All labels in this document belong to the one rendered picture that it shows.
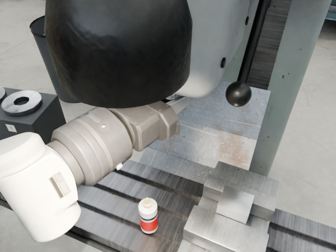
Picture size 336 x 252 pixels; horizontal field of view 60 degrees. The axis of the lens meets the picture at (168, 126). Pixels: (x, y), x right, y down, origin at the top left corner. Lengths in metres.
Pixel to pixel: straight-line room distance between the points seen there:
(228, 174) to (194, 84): 0.42
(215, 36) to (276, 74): 0.53
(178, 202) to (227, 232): 0.20
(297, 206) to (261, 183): 1.26
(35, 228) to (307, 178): 1.91
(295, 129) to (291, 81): 1.64
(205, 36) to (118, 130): 0.16
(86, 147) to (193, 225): 0.30
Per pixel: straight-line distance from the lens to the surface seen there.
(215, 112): 0.88
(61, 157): 0.37
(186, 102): 0.48
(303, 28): 0.77
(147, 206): 0.63
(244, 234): 0.59
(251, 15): 0.49
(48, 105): 0.77
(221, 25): 0.31
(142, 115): 0.41
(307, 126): 2.53
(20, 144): 0.35
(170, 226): 0.71
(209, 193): 0.66
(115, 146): 0.38
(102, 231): 0.72
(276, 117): 0.91
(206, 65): 0.32
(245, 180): 0.72
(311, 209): 1.99
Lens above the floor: 1.52
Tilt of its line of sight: 42 degrees down
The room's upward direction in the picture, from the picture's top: straight up
